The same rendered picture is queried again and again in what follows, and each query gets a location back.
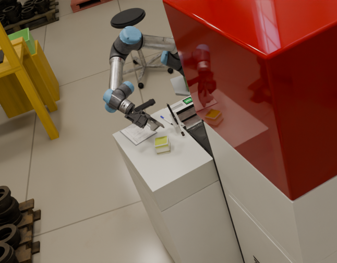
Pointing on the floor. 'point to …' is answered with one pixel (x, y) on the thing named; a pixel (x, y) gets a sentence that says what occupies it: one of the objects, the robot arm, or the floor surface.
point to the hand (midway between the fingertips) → (163, 125)
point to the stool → (121, 17)
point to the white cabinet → (194, 226)
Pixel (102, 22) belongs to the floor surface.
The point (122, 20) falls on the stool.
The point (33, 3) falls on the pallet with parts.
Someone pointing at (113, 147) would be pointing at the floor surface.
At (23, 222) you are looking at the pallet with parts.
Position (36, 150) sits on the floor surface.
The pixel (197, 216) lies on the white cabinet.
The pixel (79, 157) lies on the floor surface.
